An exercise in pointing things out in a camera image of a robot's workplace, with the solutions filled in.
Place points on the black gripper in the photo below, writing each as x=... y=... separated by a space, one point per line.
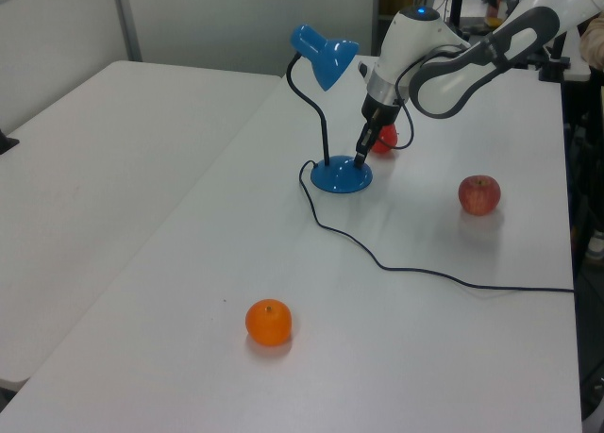
x=383 y=112

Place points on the blue desk lamp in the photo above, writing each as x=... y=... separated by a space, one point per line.
x=337 y=176

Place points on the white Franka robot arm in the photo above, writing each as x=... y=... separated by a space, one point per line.
x=443 y=81

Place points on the bright red apple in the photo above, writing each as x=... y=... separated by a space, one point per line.
x=390 y=139

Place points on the pale striped red apple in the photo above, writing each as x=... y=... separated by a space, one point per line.
x=479 y=196

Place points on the yellow flat object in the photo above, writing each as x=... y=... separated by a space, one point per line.
x=493 y=22

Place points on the black pole with table clamp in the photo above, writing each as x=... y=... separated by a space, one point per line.
x=554 y=67

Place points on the orange mandarin fruit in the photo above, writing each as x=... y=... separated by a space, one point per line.
x=268 y=323

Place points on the seated person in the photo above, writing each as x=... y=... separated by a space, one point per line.
x=594 y=44

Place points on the white sneaker shoe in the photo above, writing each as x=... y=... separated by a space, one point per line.
x=596 y=246

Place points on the grey metal partition post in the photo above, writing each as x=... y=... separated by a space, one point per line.
x=126 y=18

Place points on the black clamp bracket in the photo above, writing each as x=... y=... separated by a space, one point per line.
x=7 y=143

